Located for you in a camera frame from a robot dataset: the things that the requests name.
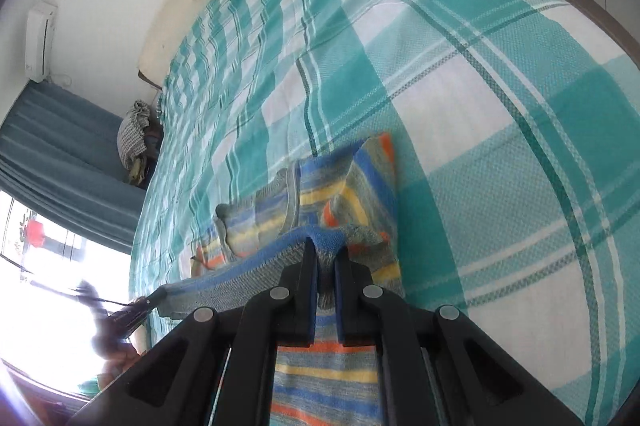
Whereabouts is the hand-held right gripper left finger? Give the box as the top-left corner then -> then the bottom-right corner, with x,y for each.
65,240 -> 318,426

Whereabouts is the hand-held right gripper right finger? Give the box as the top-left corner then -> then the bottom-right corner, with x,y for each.
335,252 -> 587,426

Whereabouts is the striped knit sweater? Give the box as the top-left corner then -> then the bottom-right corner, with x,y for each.
190,132 -> 404,426

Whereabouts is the pile of clothes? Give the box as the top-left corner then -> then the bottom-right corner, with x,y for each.
117,100 -> 164,187

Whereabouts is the blue curtain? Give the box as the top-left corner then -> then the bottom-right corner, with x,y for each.
0,81 -> 147,253

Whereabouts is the teal plaid blanket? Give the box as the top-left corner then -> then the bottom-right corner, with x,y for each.
127,0 -> 640,426

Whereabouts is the white air conditioner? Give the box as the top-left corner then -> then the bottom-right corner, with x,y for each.
24,2 -> 58,83

